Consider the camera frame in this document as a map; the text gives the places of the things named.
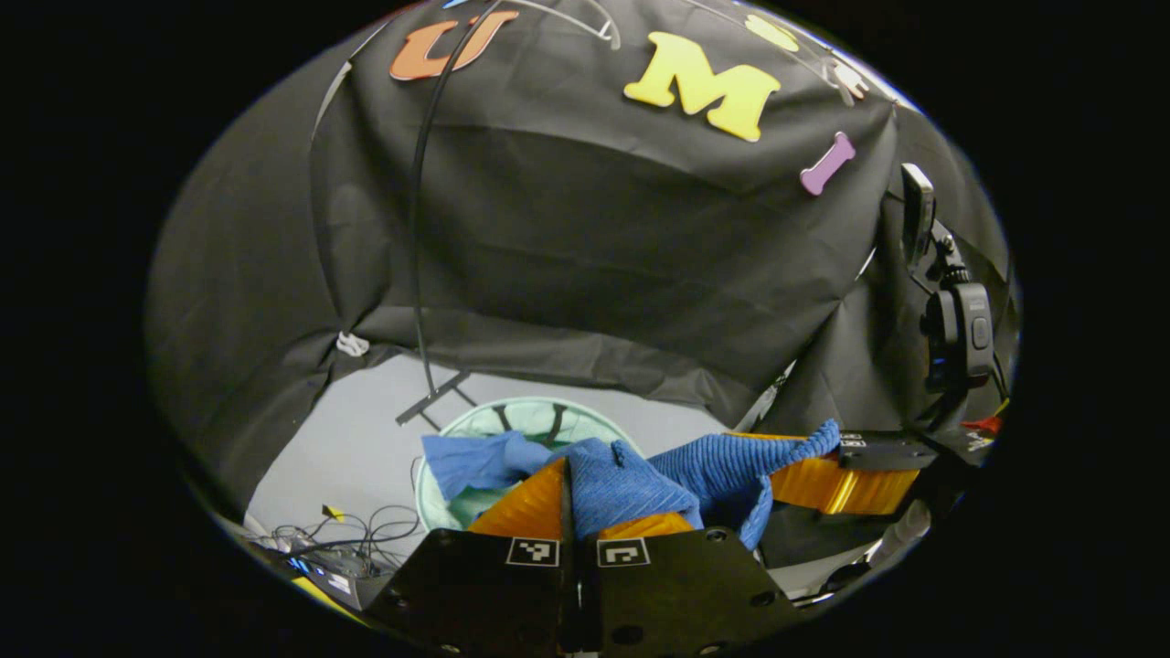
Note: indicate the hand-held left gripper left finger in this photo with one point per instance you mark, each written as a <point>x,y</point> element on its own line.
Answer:
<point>494,594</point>

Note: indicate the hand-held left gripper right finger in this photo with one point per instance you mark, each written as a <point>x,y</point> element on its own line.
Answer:
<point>676,594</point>

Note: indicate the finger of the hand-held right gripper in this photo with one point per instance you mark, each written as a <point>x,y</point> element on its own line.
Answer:
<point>882,450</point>

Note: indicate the blue jacket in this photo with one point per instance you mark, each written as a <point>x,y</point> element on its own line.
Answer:
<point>622,484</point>

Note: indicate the mint green laundry hamper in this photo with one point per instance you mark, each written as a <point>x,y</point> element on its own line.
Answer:
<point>530,422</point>

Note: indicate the white hanger with tape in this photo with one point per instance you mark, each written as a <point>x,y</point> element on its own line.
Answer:
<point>850,96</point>

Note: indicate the black clothes rack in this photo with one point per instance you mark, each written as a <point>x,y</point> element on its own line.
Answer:
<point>419,228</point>

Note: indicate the empty white hanger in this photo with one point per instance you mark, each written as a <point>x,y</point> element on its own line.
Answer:
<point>611,35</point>

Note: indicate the black electronic box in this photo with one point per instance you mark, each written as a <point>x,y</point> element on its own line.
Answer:
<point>343,580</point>

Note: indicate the small yellow tag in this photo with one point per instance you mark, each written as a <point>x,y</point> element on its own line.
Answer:
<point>333,513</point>

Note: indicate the black backdrop cloth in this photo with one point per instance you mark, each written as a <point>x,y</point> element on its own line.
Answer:
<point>594,256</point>

